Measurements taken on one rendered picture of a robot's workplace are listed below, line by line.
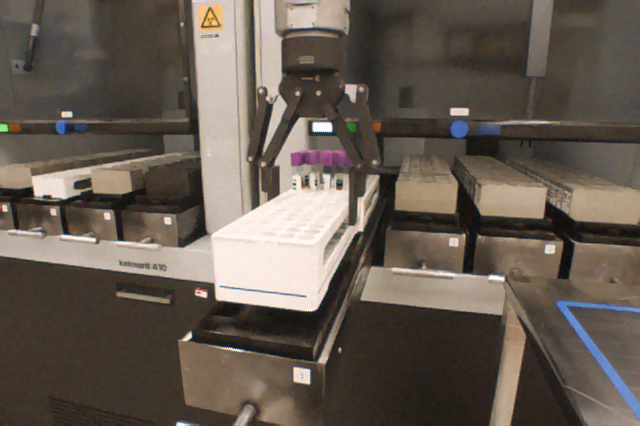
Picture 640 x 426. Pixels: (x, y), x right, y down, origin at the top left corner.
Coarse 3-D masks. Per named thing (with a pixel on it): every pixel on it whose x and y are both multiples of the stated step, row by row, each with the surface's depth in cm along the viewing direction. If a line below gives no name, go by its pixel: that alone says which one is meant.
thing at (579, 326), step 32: (512, 288) 42; (544, 288) 42; (576, 288) 42; (608, 288) 42; (512, 320) 45; (544, 320) 35; (576, 320) 35; (608, 320) 35; (512, 352) 45; (544, 352) 31; (576, 352) 30; (608, 352) 30; (512, 384) 46; (576, 384) 27; (608, 384) 27; (576, 416) 24; (608, 416) 24
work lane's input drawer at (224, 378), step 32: (352, 256) 53; (352, 288) 46; (224, 320) 36; (256, 320) 35; (288, 320) 39; (320, 320) 39; (352, 320) 47; (192, 352) 35; (224, 352) 34; (256, 352) 33; (288, 352) 33; (320, 352) 34; (192, 384) 36; (224, 384) 35; (256, 384) 34; (288, 384) 33; (320, 384) 32; (256, 416) 35; (288, 416) 34; (320, 416) 33
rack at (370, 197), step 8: (344, 176) 89; (368, 176) 90; (376, 176) 89; (344, 184) 79; (368, 184) 80; (376, 184) 84; (368, 192) 71; (376, 192) 90; (368, 200) 70; (376, 200) 86; (368, 208) 81; (368, 216) 72; (360, 224) 65
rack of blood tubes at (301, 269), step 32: (288, 192) 55; (320, 192) 56; (256, 224) 39; (288, 224) 39; (320, 224) 39; (224, 256) 35; (256, 256) 34; (288, 256) 34; (320, 256) 35; (224, 288) 36; (256, 288) 35; (288, 288) 34
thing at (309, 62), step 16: (288, 48) 44; (304, 48) 43; (320, 48) 43; (336, 48) 44; (288, 64) 45; (304, 64) 44; (320, 64) 44; (336, 64) 45; (288, 80) 47; (304, 80) 47; (320, 80) 46; (336, 80) 46; (288, 96) 48; (304, 96) 47; (336, 96) 46; (304, 112) 48; (320, 112) 47
